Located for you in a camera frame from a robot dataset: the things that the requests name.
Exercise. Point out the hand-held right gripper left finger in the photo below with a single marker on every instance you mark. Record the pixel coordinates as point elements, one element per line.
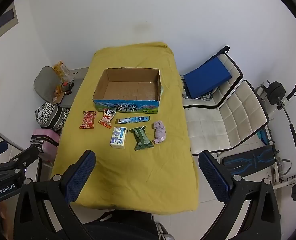
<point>80,177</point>

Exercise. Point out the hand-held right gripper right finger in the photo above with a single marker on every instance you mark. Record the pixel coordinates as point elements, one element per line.
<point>213,180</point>

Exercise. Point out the white and blue tissue pack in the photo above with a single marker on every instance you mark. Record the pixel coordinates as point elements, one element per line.
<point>118,137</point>

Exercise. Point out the red snack packet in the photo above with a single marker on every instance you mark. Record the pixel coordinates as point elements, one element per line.
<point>88,120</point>

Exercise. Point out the cartoon cow snack packet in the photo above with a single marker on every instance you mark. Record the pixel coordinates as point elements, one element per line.
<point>106,118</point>

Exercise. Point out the purple sock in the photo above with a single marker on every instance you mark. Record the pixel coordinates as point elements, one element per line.
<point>160,132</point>

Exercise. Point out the green snack packet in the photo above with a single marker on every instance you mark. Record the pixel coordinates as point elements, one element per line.
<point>141,137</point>

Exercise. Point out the long blue stick packet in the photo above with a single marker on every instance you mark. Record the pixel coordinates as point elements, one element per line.
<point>133,120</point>

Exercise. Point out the cardboard box with blue print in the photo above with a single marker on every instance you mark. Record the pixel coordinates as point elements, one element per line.
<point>128,87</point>

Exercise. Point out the pink suitcase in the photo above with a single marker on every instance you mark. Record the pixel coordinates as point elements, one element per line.
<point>48,140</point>

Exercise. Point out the black weight bench pad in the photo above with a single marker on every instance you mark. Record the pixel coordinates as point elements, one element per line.
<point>250,158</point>

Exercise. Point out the black and white patterned bag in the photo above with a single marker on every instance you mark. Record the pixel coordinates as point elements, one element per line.
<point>51,116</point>

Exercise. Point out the yellow table cloth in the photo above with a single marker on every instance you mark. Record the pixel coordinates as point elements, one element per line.
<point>138,175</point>

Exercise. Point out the white padded chair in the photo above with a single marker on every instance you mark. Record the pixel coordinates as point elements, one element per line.
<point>231,80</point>
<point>233,120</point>

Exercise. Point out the light blue cloth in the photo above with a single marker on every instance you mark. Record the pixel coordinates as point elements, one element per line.
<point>263,136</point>

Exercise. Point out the brown cardboard piece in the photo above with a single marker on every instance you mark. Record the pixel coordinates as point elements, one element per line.
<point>59,99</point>

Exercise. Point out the orange drink bottle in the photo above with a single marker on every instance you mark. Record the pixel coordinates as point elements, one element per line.
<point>58,89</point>

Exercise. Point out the grey floor chair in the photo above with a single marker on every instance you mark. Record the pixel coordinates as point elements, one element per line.
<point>44,82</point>

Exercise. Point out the red capped small bottle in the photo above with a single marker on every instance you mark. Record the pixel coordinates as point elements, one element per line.
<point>65,85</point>

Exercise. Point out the orange and white snack bag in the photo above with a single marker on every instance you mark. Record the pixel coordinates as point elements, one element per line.
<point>62,71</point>

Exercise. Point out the blue folded cushion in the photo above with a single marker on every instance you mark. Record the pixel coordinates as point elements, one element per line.
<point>208,78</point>

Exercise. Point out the black weight plate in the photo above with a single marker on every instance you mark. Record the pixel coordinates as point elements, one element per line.
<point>275,91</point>

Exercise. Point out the grey wall panel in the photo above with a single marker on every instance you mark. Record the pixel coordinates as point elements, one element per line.
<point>3,22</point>

